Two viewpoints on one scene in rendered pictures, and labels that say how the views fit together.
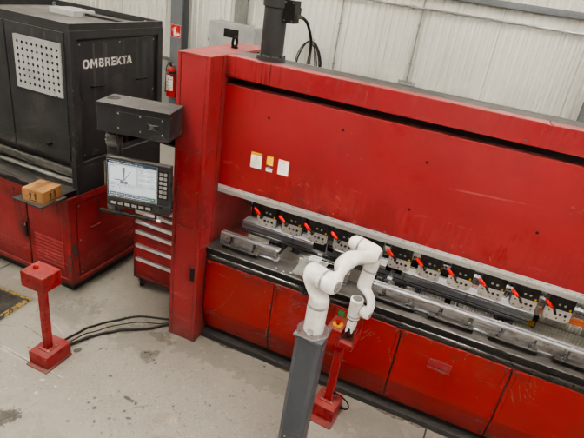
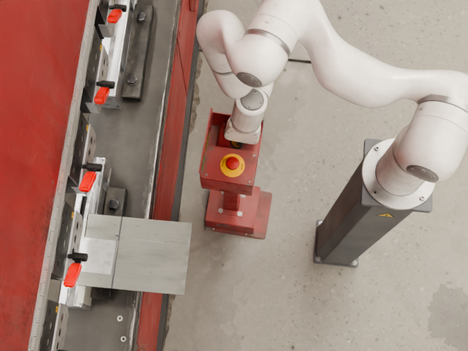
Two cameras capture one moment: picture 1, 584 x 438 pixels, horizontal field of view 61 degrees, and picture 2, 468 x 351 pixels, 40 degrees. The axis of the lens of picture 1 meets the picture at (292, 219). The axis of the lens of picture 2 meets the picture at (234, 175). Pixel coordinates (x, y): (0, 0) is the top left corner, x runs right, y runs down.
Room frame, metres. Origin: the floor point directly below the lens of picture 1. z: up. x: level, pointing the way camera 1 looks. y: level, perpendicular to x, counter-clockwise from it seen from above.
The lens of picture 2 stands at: (2.86, 0.13, 2.57)
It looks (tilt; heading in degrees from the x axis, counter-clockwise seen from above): 74 degrees down; 255
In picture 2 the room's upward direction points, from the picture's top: 1 degrees clockwise
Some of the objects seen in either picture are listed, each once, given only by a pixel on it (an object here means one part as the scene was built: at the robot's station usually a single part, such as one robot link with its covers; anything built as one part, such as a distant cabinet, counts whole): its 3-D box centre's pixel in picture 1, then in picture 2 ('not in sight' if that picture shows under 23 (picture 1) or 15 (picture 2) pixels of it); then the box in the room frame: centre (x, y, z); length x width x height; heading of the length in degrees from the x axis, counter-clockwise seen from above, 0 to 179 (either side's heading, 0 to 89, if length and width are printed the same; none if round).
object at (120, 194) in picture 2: not in sight; (109, 242); (3.11, -0.25, 0.89); 0.30 x 0.05 x 0.03; 71
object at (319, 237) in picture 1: (319, 230); (50, 241); (3.18, -0.21, 1.23); 0.15 x 0.09 x 0.17; 71
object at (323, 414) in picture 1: (325, 406); (239, 207); (2.69, -0.45, 0.06); 0.25 x 0.20 x 0.12; 156
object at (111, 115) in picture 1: (140, 163); not in sight; (3.19, 1.09, 1.53); 0.51 x 0.25 x 0.85; 85
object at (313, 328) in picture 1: (315, 318); (407, 163); (2.34, -0.22, 1.09); 0.19 x 0.19 x 0.18
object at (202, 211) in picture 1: (215, 196); not in sight; (3.66, 0.63, 1.15); 0.85 x 0.25 x 2.30; 161
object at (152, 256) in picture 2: (310, 268); (135, 253); (3.03, -0.18, 1.00); 0.26 x 0.18 x 0.01; 161
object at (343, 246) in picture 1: (345, 238); (66, 152); (3.11, -0.39, 1.23); 0.15 x 0.09 x 0.17; 71
